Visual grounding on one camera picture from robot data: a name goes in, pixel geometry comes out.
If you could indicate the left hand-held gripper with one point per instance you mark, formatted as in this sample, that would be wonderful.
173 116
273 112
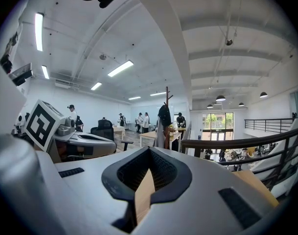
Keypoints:
42 125

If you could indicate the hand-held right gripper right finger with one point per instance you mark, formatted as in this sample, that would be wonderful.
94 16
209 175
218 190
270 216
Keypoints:
200 175

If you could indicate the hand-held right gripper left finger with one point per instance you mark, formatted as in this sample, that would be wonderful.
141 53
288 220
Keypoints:
90 192

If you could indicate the black office chair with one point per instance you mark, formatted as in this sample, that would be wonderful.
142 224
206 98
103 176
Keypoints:
106 130

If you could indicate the glass entrance door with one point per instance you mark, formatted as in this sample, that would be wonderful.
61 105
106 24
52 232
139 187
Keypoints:
218 126

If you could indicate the long ceiling tube light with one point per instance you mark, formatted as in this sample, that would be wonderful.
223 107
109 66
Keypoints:
157 94
39 32
120 68
45 72
96 86
134 98

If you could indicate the grey hanging jacket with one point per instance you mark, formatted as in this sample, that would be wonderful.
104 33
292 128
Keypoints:
159 137

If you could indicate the light wood work table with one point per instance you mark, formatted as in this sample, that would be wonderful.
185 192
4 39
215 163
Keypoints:
153 134

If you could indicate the black hanging bag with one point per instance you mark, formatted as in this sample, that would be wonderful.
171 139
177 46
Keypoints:
164 115

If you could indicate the black balcony railing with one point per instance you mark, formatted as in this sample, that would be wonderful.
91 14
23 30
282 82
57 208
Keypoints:
268 125

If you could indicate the brown wooden coat rack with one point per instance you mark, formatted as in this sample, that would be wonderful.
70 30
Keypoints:
167 94

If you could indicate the black screen device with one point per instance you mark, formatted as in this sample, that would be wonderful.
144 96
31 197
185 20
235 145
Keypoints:
21 73

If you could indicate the small hanging ceiling fixture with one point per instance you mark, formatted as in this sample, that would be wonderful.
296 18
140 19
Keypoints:
229 42

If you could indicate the white wall air conditioner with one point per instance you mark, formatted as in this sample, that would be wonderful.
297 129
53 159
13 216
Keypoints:
63 84

